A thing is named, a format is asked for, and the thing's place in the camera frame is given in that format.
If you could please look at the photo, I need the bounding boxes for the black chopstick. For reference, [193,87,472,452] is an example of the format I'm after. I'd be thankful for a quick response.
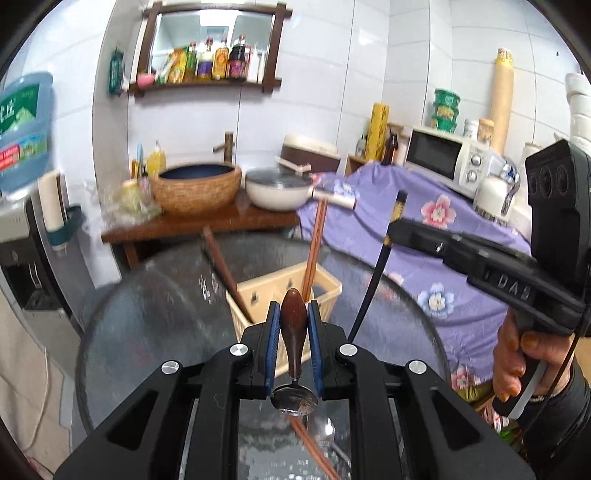
[348,190,408,343]

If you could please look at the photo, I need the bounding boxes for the beige plastic utensil holder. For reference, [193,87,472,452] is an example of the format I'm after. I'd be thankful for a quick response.
[226,262,342,377]

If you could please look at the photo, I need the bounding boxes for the brown wooden chopstick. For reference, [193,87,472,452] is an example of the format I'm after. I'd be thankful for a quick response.
[301,200,329,302]

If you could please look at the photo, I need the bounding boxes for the right hand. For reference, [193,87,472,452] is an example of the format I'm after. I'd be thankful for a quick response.
[493,309,574,402]

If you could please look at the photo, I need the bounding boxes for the purple floral cloth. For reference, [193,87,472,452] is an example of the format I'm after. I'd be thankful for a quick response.
[312,163,530,389]

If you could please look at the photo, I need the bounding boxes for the white kettle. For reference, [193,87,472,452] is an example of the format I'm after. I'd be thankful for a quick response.
[473,157,522,225]

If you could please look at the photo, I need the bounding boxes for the round glass table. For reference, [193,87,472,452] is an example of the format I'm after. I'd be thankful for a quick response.
[75,234,451,479]

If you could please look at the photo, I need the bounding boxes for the beige cloth cover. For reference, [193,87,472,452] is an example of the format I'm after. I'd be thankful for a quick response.
[1,297,85,479]

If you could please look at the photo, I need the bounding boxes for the white microwave oven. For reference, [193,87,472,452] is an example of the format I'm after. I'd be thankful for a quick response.
[405,127,504,199]

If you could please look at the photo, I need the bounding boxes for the water dispenser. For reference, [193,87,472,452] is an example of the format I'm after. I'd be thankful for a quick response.
[1,197,71,314]

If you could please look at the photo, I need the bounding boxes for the green instant noodle cups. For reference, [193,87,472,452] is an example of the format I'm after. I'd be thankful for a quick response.
[431,89,461,133]

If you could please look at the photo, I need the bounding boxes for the brown glass bottle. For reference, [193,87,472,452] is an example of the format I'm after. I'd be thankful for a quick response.
[381,129,399,166]

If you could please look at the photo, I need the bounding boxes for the tall paper cup stack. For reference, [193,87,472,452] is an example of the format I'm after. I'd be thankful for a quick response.
[490,48,515,155]

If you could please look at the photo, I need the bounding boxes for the clear plastic bag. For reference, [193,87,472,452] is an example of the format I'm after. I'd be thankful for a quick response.
[98,179,162,230]

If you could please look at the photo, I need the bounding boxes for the woven pattern basin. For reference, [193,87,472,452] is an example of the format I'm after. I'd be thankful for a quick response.
[150,162,242,215]

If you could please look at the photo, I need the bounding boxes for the paper cup holder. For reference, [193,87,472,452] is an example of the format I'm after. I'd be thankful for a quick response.
[37,170,85,252]

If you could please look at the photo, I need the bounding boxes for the yellow roll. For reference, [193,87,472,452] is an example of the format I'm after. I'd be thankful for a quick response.
[365,103,390,161]

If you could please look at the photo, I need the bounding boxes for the white electric pot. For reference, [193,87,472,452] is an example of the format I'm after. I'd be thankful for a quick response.
[244,156,359,213]

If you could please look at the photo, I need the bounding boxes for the brown white rice cooker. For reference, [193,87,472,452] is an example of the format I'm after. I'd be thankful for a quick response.
[280,134,341,173]

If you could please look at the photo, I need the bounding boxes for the yellow soap bottle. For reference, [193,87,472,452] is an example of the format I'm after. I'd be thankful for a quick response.
[145,141,166,178]

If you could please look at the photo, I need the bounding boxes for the brass faucet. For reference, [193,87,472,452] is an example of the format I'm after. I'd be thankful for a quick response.
[212,131,235,164]

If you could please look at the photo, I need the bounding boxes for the blue water bottle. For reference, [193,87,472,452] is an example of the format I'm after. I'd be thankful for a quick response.
[0,71,54,196]

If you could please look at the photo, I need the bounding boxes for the pink small bowl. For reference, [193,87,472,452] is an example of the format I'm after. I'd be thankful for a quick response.
[135,73,155,90]

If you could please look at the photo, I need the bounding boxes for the purple label bottle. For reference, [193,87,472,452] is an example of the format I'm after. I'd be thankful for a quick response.
[197,38,214,80]

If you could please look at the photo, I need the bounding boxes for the yellow oil bottle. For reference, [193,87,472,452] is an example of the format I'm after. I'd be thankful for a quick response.
[211,38,229,81]

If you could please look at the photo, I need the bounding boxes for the green hanging packet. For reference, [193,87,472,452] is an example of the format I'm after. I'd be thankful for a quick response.
[108,48,124,96]

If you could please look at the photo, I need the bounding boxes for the dark soy sauce bottle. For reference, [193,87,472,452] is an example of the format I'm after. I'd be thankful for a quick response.
[228,35,249,82]

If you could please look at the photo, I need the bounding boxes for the wooden framed mirror shelf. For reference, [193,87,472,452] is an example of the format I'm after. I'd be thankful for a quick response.
[129,1,293,97]

